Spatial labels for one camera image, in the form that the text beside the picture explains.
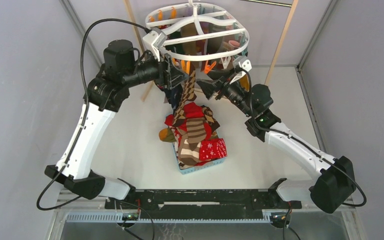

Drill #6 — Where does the orange clothes clip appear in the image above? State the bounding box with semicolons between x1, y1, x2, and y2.
180;60;191;75

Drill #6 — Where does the navy santa sock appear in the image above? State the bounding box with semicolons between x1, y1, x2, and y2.
163;85;183;111

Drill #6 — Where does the brown argyle sock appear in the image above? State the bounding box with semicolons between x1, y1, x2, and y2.
172;70;197;127

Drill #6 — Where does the white round clip hanger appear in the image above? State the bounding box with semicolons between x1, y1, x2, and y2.
145;0;250;62

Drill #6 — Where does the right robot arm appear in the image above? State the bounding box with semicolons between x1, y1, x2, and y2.
197;77;357;214

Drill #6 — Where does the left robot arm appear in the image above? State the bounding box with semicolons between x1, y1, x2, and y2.
44;39;189;209

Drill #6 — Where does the red sock in basket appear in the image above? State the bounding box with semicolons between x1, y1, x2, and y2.
164;102;204;131

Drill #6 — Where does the orange sock toe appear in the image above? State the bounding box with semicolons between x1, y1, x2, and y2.
158;127;177;143

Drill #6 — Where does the red snowflake sock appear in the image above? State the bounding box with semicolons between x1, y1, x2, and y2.
199;138;228;162

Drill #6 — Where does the brown striped sock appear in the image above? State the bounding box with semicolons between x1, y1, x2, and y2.
176;117;212;170

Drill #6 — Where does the light blue plastic basket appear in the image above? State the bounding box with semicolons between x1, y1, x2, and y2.
172;142;226;175

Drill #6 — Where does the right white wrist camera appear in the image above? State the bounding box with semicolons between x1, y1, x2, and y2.
229;56;252;84

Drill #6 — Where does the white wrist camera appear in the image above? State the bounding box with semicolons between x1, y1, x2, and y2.
142;28;168;62
229;56;252;84

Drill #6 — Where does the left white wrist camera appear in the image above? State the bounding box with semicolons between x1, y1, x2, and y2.
142;28;168;62

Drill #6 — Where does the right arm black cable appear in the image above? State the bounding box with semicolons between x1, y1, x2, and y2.
241;67;368;208

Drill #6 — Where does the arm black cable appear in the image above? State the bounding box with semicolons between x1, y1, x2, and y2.
241;67;368;208
36;18;152;212

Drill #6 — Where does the wooden hanger rack frame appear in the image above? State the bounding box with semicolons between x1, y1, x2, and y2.
123;0;300;104

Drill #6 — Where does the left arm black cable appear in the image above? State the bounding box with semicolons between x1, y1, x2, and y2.
36;18;152;212

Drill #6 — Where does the white slotted cable duct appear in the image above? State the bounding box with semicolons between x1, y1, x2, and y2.
65;211;273;223

